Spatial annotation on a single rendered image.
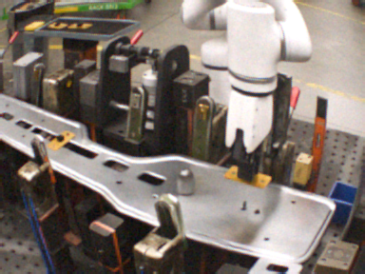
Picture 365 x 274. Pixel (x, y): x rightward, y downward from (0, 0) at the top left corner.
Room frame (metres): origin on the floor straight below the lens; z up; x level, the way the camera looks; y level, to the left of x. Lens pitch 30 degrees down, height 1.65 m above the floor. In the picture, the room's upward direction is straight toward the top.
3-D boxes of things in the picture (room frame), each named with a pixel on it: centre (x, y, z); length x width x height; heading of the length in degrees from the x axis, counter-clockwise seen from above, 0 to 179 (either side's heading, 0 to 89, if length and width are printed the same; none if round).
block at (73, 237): (1.09, 0.28, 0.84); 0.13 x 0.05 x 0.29; 149
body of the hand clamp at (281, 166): (0.98, -0.20, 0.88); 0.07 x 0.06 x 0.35; 149
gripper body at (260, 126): (0.84, -0.11, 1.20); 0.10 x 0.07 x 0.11; 149
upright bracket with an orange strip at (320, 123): (0.92, -0.28, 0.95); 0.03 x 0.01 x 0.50; 59
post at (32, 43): (1.62, 0.53, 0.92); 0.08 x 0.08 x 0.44; 59
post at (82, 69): (1.31, 0.25, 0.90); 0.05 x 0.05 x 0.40; 59
